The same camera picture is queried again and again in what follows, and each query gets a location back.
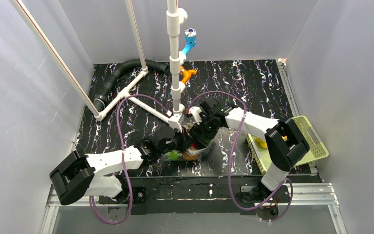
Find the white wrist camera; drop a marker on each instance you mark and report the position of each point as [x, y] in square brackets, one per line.
[175, 121]
[195, 113]

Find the blue faucet fixture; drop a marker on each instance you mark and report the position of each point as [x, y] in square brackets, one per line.
[190, 38]

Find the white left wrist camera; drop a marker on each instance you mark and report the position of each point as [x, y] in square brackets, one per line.
[175, 121]

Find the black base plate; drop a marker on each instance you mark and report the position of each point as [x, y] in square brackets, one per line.
[198, 194]

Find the clear polka dot zip bag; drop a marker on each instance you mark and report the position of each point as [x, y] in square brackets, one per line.
[190, 151]

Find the fake orange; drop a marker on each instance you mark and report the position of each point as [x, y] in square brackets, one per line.
[191, 156]

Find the yellow fake banana bunch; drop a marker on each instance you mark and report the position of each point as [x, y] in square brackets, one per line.
[263, 144]

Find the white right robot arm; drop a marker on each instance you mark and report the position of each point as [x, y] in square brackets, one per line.
[285, 142]

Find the white pvc pipe frame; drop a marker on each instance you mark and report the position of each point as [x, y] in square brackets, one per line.
[98, 106]

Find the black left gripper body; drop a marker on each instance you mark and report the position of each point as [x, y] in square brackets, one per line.
[180, 142]

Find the orange pipe fitting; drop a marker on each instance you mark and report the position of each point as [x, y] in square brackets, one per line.
[186, 74]

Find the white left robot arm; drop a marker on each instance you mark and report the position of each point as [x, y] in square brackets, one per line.
[80, 174]

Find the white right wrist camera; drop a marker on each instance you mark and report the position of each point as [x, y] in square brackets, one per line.
[195, 113]

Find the fake green apple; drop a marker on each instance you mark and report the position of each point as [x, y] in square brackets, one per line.
[173, 156]

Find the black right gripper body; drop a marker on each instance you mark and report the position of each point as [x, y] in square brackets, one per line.
[200, 133]

